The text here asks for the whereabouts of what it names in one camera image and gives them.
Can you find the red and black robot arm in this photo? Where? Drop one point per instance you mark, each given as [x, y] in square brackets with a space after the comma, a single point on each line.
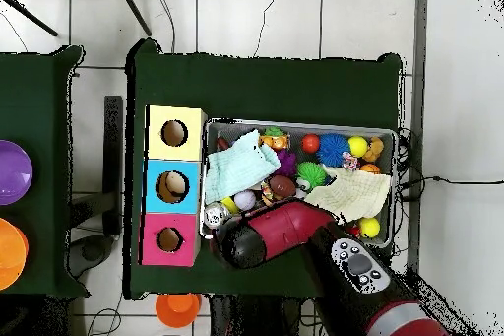
[283, 229]

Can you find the silver mesh bin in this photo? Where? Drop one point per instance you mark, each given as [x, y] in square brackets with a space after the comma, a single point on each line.
[299, 128]

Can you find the wooden box with three holes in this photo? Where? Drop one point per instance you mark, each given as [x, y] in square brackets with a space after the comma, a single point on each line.
[189, 190]

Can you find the mint knitted cloth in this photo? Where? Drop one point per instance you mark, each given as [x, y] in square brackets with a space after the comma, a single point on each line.
[236, 170]

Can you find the orange toy building block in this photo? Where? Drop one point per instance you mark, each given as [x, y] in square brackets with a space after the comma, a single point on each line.
[275, 142]

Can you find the brown toy football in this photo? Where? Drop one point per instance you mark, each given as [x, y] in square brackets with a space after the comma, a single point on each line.
[282, 186]

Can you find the purple spiky rubber toy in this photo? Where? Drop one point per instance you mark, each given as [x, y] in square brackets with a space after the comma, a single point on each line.
[288, 162]

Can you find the green spiky rubber ball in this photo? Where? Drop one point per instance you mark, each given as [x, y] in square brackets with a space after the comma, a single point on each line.
[311, 173]

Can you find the dark green table cloth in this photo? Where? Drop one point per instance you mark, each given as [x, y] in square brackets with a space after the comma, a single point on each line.
[39, 115]
[256, 87]

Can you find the blue spiky rubber ball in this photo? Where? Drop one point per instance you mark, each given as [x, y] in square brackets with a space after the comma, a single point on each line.
[332, 148]

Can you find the cream knitted cloth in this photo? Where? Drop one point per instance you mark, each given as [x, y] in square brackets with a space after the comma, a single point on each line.
[350, 194]

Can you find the yellow smooth ball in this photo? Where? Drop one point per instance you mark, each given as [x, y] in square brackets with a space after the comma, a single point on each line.
[357, 146]

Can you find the orange toy basketball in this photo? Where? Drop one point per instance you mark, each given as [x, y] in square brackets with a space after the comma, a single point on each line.
[370, 169]

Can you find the orange plastic cup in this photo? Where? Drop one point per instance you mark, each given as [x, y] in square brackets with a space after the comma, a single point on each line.
[177, 310]

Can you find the purple plastic plate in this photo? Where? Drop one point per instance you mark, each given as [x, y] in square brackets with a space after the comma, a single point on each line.
[13, 172]

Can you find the orange plastic bowl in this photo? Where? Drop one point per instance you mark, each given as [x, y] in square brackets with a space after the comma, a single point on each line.
[10, 253]

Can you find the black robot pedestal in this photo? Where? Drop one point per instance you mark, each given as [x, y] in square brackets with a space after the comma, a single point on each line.
[252, 320]

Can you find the black metal frame legs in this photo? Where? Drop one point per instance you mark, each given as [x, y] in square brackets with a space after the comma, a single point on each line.
[136, 13]

